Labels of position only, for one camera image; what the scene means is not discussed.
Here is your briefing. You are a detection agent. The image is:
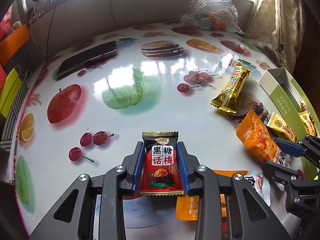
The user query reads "yellow peanut crisp packet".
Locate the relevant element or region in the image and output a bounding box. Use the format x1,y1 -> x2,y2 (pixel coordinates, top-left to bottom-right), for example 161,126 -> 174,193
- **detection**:
298,101 -> 318,137
267,112 -> 297,142

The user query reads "green white cardboard box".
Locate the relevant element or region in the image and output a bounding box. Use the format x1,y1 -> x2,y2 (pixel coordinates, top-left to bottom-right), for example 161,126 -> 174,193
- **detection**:
259,68 -> 319,140

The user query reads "red black plum candy packet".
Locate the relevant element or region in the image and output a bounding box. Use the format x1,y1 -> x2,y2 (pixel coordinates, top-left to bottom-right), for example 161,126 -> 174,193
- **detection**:
140,132 -> 184,196

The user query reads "yellow green box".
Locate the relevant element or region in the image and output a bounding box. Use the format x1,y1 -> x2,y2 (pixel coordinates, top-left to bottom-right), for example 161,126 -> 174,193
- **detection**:
0,68 -> 22,124

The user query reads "black white striped box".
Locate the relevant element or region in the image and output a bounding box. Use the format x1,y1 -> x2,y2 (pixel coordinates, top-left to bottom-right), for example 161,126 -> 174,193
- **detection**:
1,83 -> 28,154

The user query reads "clear plastic bag with items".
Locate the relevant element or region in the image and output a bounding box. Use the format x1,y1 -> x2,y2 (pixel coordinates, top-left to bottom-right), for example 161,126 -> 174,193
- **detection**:
181,0 -> 244,35

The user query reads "black cable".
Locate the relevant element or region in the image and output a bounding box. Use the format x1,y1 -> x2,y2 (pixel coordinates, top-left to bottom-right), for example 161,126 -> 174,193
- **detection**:
44,0 -> 62,66

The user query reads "cream patterned curtain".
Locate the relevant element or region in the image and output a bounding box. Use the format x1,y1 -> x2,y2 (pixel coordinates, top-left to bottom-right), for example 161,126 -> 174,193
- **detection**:
245,0 -> 305,73

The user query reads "gold long snack bar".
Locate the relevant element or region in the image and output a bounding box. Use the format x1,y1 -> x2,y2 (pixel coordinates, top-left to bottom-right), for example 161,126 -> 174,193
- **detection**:
210,66 -> 252,115

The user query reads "black smartphone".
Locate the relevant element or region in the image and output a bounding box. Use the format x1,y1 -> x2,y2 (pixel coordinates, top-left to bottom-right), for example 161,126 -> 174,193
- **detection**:
56,41 -> 117,80

